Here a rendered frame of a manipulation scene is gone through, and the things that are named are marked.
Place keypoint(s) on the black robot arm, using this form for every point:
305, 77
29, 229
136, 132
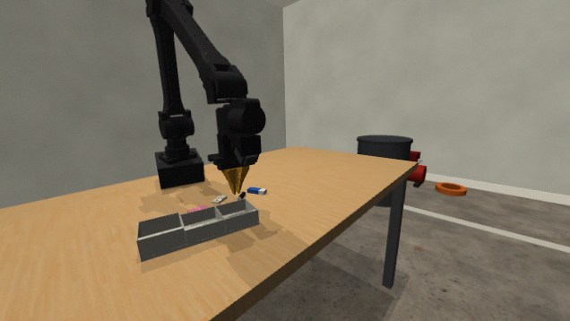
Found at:
244, 116

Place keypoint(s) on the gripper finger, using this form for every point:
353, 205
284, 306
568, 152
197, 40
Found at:
232, 177
240, 179

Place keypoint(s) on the grey open bin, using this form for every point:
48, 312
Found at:
170, 236

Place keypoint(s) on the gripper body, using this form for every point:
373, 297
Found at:
222, 164

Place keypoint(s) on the white domino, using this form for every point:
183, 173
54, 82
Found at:
219, 199

